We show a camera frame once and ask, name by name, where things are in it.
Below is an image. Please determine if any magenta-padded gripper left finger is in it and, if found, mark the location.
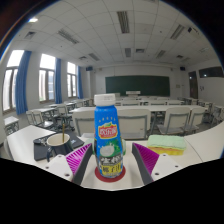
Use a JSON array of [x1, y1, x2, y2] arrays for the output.
[[44, 142, 95, 186]]

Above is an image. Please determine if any yellow sponge with green top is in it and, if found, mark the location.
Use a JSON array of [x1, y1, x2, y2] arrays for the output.
[[146, 134, 188, 157]]

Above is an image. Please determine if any ceiling projector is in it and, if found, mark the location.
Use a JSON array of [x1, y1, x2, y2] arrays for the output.
[[187, 26, 202, 35]]

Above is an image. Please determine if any group of ceiling lights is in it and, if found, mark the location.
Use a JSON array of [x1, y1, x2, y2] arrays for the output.
[[24, 9, 201, 63]]

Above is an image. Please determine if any blue white-capped drink bottle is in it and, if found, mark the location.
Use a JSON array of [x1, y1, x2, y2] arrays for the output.
[[93, 93, 125, 180]]

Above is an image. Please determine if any wooden stick in mug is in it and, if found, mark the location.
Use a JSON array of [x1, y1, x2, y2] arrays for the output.
[[61, 123, 66, 144]]

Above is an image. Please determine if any dark classroom door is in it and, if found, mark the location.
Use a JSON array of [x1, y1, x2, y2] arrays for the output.
[[188, 70, 199, 100]]

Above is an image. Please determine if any dark high wall window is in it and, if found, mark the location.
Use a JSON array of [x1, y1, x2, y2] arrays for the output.
[[198, 66, 224, 79]]

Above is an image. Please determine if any black flat notebook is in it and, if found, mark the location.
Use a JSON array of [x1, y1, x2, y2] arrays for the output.
[[32, 129, 86, 162]]

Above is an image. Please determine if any green chalkboard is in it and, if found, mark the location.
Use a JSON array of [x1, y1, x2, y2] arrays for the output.
[[105, 75, 171, 98]]

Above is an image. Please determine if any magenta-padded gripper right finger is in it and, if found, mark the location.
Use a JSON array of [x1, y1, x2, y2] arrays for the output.
[[131, 141, 183, 186]]

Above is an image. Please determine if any blue curtain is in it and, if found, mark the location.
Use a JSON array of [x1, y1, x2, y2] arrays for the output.
[[54, 58, 63, 105], [77, 65, 84, 100], [14, 49, 33, 116]]

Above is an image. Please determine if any group of classroom chairs and desks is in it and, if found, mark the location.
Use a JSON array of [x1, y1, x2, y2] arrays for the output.
[[3, 94, 224, 140]]

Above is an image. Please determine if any white-framed window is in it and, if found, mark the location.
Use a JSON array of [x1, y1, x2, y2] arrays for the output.
[[38, 53, 57, 103], [66, 61, 78, 99]]

